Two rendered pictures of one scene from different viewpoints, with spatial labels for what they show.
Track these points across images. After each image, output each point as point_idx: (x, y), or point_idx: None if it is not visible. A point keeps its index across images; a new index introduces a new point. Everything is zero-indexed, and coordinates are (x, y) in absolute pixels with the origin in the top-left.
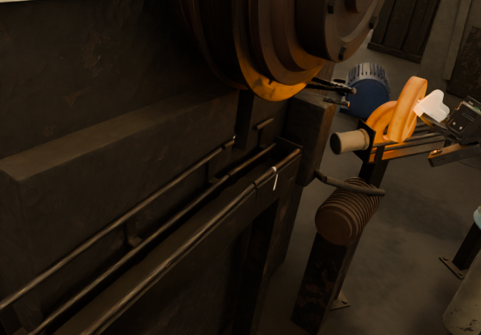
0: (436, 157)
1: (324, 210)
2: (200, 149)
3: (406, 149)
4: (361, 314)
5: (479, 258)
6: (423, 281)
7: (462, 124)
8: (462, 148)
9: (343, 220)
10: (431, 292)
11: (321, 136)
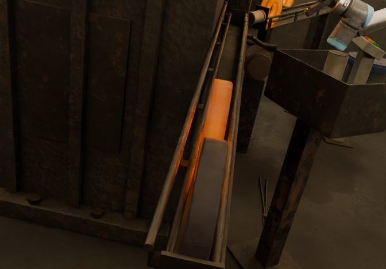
0: (309, 10)
1: (251, 59)
2: (223, 0)
3: (278, 23)
4: (262, 141)
5: None
6: (282, 122)
7: None
8: (321, 2)
9: (263, 61)
10: (289, 125)
11: (249, 8)
